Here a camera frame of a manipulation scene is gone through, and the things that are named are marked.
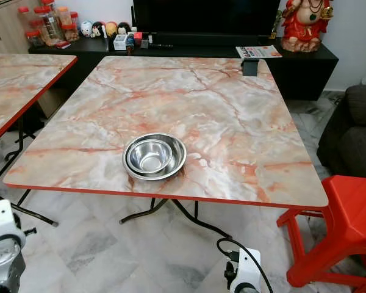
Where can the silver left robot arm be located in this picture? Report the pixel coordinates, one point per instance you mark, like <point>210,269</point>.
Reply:
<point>3,262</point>

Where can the marble top folding table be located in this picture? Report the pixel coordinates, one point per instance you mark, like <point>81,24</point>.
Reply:
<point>18,85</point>
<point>219,122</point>

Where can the short clear jar red lid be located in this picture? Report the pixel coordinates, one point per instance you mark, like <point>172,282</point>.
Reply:
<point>33,39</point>
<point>71,33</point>

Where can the light wood cabinet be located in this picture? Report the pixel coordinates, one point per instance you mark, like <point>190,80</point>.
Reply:
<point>6,27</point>

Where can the slim clear jar red lid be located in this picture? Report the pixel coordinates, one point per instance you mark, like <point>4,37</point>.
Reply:
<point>24,18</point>
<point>48,4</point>

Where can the large clear jar red lid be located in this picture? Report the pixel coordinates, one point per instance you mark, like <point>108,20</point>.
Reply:
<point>49,27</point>

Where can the orange lid snack jar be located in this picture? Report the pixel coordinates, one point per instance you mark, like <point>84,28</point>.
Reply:
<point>64,16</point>

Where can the white round doll figurine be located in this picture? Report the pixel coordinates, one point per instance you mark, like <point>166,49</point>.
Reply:
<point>86,29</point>

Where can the black hair doll figurine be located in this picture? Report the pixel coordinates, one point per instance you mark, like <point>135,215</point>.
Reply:
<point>98,29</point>
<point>124,28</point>

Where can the small steel bowl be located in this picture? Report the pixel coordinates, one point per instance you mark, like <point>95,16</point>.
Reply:
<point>149,157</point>

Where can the small white box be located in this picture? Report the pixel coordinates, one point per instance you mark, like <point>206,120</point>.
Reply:
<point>120,43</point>

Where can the yellow round doll figurine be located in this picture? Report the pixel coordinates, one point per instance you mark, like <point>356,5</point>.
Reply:
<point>111,28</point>

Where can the small red box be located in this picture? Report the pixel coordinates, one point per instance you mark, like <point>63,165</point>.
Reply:
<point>137,38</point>

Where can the large steel bowl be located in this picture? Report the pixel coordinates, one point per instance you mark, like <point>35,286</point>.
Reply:
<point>178,159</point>

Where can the black television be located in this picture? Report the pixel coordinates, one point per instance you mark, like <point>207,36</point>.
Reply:
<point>207,17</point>

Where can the black table clamp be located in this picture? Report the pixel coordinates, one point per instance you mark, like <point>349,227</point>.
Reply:
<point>251,68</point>

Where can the printed magazine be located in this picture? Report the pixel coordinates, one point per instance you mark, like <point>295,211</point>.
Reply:
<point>257,52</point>

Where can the black TV console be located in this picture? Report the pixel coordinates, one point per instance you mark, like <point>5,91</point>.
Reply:
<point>305,76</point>

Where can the red laughing buddha statue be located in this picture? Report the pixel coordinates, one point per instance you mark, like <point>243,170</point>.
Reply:
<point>305,30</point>

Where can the dark grey sofa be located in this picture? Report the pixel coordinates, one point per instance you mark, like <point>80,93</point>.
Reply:
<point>354,134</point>

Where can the red plastic stool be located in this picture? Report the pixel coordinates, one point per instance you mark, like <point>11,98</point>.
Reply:
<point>348,220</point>

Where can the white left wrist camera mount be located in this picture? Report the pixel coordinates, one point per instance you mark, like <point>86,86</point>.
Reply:
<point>3,220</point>

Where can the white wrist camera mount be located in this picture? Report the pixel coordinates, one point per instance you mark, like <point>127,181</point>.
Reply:
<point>249,271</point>
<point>3,220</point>

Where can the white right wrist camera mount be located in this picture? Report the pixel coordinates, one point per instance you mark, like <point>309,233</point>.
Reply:
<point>249,271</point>

